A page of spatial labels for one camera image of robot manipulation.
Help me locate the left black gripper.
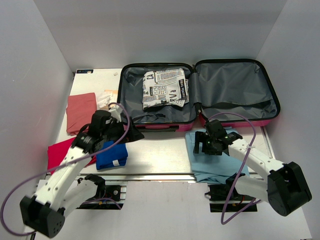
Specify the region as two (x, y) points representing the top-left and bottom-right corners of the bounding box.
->
(101, 116), (144, 145)

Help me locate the royal blue towel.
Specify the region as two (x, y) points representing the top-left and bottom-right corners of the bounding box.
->
(96, 143), (128, 170)

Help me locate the light blue garment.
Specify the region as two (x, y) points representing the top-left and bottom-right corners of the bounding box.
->
(185, 131), (243, 184)

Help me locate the newspaper print garment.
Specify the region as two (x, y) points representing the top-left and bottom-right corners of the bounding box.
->
(142, 68), (190, 110)

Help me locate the salmon pink garment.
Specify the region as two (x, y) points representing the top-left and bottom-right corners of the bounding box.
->
(66, 92), (97, 136)

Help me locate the bright red garment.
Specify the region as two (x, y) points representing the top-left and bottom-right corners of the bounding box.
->
(46, 136), (97, 176)

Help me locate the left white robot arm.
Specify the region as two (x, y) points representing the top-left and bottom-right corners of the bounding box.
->
(20, 110), (144, 238)

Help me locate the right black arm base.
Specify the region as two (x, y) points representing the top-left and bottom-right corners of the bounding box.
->
(204, 184), (253, 213)

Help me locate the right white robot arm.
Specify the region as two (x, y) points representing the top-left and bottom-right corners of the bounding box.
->
(193, 119), (312, 217)

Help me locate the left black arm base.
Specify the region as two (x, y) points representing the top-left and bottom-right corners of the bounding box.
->
(78, 181), (127, 210)

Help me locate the orange tissue pack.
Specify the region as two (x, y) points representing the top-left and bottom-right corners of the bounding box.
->
(96, 89), (118, 110)

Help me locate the pink hard-shell suitcase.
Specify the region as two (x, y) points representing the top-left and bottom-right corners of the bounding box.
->
(117, 58), (281, 132)

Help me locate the blue label sticker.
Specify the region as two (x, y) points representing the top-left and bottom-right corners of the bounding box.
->
(76, 69), (94, 74)

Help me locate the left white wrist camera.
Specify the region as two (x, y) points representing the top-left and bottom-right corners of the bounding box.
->
(108, 104), (123, 122)

